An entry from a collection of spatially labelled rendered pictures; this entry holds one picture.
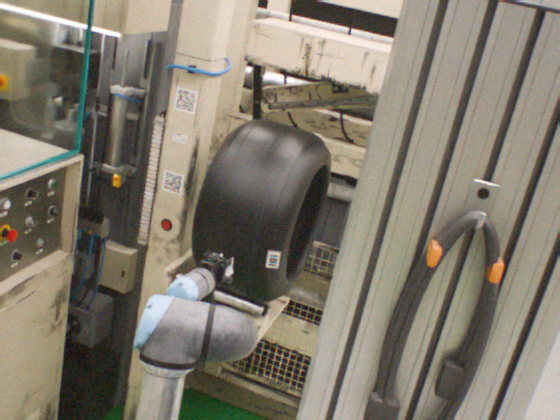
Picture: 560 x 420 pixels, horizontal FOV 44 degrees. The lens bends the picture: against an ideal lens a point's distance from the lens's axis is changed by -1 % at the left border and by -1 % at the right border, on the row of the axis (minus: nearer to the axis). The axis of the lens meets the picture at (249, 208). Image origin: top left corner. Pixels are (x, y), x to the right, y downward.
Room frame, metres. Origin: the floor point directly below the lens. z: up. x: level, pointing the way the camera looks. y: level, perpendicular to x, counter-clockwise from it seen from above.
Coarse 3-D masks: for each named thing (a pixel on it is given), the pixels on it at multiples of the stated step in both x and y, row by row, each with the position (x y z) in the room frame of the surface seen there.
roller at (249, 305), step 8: (216, 288) 2.11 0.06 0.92; (216, 296) 2.09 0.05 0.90; (224, 296) 2.09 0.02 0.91; (232, 296) 2.08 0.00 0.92; (240, 296) 2.09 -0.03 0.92; (232, 304) 2.08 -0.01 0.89; (240, 304) 2.07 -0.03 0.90; (248, 304) 2.06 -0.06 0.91; (256, 304) 2.06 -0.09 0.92; (264, 304) 2.06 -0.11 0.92; (256, 312) 2.05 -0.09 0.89; (264, 312) 2.04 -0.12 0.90
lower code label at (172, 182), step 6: (168, 174) 2.25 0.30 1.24; (174, 174) 2.24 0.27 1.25; (180, 174) 2.23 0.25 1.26; (168, 180) 2.24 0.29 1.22; (174, 180) 2.24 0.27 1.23; (180, 180) 2.23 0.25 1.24; (162, 186) 2.25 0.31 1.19; (168, 186) 2.24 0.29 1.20; (174, 186) 2.24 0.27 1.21; (180, 186) 2.23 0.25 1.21; (174, 192) 2.24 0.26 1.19; (180, 192) 2.23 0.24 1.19
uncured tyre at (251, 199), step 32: (256, 128) 2.18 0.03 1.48; (288, 128) 2.22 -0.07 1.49; (224, 160) 2.05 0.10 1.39; (256, 160) 2.04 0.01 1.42; (288, 160) 2.04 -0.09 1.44; (320, 160) 2.16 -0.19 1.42; (224, 192) 1.99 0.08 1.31; (256, 192) 1.97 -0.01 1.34; (288, 192) 1.98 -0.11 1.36; (320, 192) 2.38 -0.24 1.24; (224, 224) 1.95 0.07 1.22; (256, 224) 1.93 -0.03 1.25; (288, 224) 1.95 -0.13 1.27; (224, 256) 1.96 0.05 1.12; (256, 256) 1.92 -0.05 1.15; (288, 256) 2.37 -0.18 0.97; (224, 288) 2.07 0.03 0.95; (256, 288) 1.97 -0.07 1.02; (288, 288) 2.13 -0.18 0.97
